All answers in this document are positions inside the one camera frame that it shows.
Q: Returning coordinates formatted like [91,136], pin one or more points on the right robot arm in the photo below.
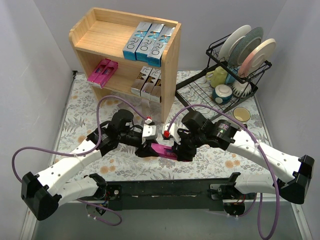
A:
[292,174]

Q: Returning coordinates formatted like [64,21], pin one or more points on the pink toothpaste box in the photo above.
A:
[164,151]
[106,74]
[98,69]

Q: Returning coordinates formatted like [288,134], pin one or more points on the floral table mat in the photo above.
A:
[121,164]

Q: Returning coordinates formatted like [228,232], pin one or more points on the black striped white bowl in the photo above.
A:
[241,90]

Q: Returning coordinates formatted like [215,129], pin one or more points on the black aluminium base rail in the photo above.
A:
[146,194]

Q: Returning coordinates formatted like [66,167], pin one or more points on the cream enamel mug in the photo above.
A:
[241,114]

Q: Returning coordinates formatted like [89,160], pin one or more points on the teal spotted bowl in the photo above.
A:
[222,94]

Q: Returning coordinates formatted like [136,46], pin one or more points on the wooden two-tier shelf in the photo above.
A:
[102,34]

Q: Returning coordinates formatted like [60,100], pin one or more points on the blue mug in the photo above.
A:
[230,79]

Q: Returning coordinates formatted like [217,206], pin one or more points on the black wire dish rack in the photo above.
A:
[197,90]

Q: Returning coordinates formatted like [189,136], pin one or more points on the grey speckled plate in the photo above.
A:
[245,46]

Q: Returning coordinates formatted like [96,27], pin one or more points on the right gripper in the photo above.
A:
[184,146]

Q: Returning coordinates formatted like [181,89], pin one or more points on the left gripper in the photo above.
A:
[142,146]

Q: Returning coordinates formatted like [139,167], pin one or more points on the silver Protect toothpaste box upright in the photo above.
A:
[145,107]

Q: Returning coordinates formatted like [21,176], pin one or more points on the white plate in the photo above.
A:
[232,41]

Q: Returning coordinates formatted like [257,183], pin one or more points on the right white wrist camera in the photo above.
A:
[171,133]

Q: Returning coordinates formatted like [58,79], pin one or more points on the silver black gold toothpaste box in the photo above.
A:
[150,83]

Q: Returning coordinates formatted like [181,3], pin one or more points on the pink and cream plate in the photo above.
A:
[257,57]

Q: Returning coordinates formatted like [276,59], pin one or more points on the green mug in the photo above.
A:
[217,76]

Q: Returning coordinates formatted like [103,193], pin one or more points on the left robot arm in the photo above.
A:
[51,188]

